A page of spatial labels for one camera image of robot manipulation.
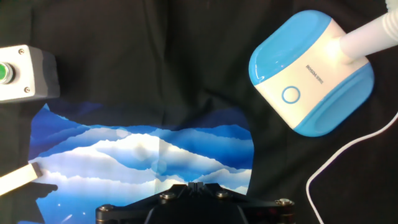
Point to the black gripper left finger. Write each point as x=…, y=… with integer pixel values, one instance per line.
x=130, y=211

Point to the blue and white desk lamp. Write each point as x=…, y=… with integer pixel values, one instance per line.
x=311, y=77

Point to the flat wooden block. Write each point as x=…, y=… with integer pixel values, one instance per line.
x=15, y=179

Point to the white box with green button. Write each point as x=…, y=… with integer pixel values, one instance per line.
x=28, y=74

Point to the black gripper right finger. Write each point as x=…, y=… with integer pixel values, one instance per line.
x=264, y=211

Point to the black cloth with blue print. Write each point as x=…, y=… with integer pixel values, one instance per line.
x=155, y=62

